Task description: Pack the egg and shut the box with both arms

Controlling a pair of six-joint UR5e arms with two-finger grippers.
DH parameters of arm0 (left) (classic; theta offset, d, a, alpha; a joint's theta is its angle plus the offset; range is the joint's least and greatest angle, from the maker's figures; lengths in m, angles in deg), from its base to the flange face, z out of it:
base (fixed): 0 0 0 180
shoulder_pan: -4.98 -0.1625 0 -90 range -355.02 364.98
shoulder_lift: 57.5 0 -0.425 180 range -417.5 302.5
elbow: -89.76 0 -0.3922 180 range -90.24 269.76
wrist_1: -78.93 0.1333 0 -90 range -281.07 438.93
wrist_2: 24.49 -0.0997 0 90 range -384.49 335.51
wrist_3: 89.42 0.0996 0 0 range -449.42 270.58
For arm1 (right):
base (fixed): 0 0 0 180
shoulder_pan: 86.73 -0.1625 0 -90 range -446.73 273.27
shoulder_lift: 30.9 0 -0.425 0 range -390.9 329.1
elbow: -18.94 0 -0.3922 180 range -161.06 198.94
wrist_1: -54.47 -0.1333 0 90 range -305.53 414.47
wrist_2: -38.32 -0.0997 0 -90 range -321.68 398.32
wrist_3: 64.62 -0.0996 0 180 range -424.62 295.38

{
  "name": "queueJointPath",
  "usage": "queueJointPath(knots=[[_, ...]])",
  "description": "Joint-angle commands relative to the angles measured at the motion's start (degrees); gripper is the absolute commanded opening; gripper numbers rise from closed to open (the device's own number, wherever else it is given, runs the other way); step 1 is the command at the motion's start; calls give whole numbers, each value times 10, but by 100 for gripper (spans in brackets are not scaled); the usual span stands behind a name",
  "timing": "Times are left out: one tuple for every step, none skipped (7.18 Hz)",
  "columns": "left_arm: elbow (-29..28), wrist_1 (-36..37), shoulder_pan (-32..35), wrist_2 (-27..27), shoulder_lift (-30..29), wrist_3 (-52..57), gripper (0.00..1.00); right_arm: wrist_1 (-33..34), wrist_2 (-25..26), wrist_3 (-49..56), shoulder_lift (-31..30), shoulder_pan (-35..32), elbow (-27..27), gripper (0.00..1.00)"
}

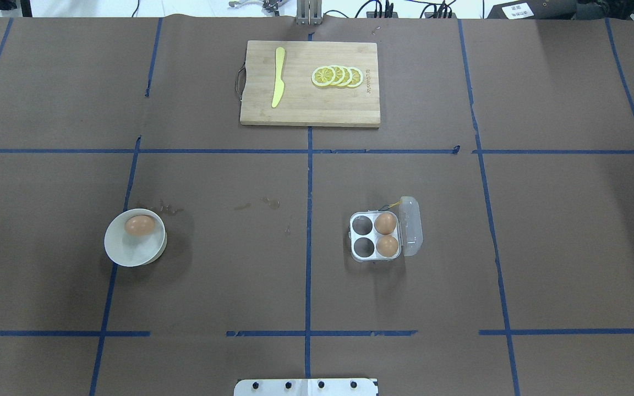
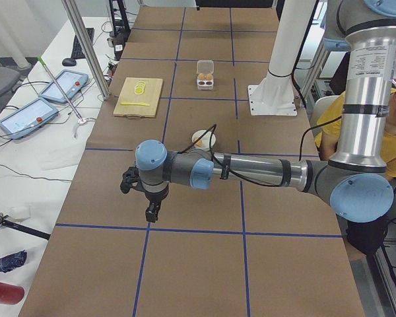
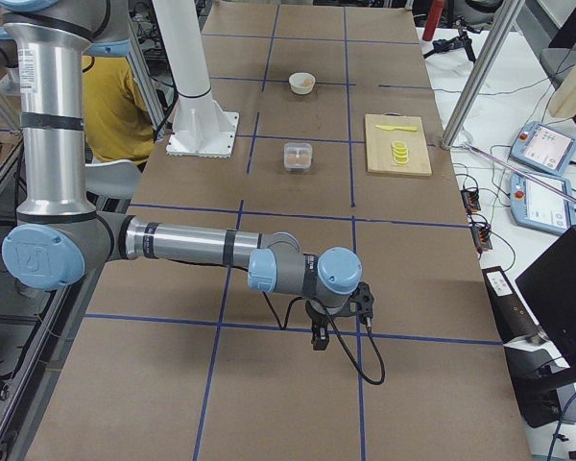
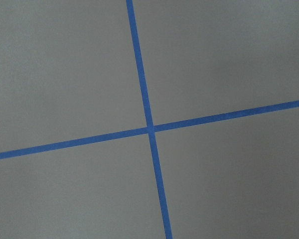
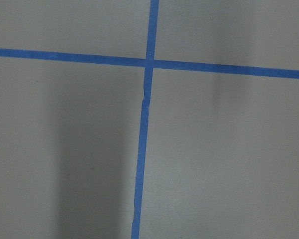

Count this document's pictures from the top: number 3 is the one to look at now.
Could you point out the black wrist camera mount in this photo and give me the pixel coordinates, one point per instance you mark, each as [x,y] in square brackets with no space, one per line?
[360,305]

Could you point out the metal rod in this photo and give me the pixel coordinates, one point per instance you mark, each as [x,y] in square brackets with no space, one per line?
[528,176]

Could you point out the orange relay board upper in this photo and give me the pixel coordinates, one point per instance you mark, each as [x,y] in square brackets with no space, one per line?
[470,199]

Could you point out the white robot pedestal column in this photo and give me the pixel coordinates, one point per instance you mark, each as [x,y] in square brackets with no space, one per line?
[200,126]

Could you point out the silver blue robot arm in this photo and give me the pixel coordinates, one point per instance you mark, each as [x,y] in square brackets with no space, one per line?
[61,236]

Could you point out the teach pendant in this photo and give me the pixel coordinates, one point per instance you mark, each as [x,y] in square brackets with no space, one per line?
[536,207]
[543,148]

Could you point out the orange relay board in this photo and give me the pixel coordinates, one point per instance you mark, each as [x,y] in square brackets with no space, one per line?
[470,199]
[481,235]

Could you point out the small black tripod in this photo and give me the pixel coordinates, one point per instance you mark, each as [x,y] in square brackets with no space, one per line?
[461,41]

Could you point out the white round bowl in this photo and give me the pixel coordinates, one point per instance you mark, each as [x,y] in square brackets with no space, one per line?
[297,78]

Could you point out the teach pendant upper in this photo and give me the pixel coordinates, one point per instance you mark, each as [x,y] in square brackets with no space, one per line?
[543,148]

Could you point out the aluminium frame post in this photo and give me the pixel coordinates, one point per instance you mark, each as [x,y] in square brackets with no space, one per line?
[502,25]

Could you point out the orange relay board lower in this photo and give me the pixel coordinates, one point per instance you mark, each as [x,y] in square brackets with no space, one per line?
[481,235]

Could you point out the wooden cutting board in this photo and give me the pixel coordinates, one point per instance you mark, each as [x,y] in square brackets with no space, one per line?
[381,144]

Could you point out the red fire extinguisher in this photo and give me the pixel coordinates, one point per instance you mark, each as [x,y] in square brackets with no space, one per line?
[432,19]

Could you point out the yellow plastic knife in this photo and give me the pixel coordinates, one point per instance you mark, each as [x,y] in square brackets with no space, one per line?
[408,129]

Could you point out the white chair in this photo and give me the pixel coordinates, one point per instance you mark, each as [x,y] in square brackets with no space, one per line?
[116,179]

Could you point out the lemon slice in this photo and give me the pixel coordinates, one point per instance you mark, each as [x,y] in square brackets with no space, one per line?
[400,154]

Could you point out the black box with white label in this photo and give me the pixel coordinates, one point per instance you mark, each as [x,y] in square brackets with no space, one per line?
[512,318]

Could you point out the teach pendant lower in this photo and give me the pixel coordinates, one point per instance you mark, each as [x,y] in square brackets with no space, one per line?
[536,207]

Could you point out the person in yellow shirt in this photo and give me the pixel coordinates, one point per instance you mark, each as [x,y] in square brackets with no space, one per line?
[117,124]

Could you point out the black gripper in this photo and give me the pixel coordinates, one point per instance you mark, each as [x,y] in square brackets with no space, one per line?
[318,317]

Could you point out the black monitor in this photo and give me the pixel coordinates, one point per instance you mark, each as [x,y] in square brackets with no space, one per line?
[548,286]

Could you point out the clear plastic egg box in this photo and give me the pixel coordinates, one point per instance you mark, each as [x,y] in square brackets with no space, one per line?
[297,156]

